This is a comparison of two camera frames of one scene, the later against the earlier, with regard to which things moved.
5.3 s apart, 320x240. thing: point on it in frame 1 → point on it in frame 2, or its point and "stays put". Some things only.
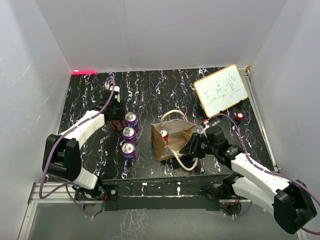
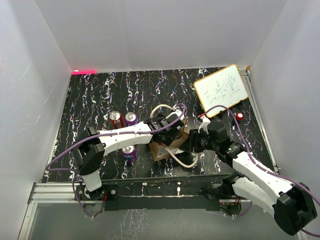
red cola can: (118, 125) stays put
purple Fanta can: (131, 120) stays put
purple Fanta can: (129, 151) stays put
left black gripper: (119, 115) → (170, 137)
